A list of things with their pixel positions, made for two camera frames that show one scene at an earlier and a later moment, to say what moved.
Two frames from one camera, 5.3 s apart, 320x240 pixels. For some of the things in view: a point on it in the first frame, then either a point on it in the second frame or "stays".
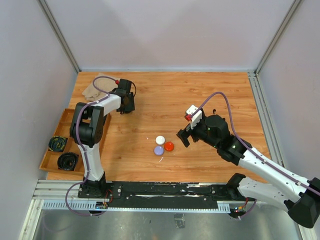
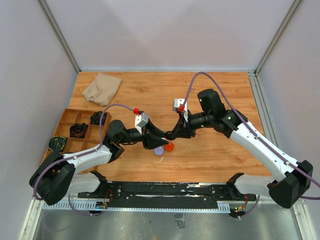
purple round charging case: x=158 y=150 stays
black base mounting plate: x=165 y=195 stays
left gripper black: x=131 y=106 → x=150 y=141
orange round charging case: x=169 y=146 stays
